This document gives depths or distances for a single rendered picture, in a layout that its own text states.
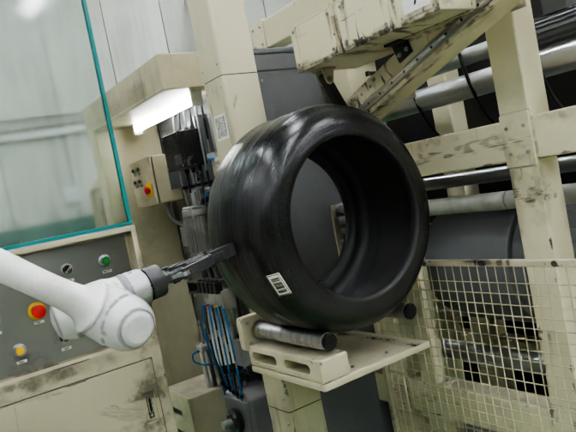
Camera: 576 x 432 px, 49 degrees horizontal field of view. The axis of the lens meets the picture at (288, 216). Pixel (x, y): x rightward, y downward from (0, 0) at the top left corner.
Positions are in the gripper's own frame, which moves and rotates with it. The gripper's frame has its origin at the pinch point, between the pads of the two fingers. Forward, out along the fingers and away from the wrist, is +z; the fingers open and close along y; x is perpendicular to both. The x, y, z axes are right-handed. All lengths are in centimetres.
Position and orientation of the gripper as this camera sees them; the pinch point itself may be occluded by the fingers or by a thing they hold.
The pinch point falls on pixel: (221, 253)
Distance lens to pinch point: 154.3
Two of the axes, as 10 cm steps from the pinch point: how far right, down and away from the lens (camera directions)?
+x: 3.0, 9.4, 1.3
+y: -5.4, 0.6, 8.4
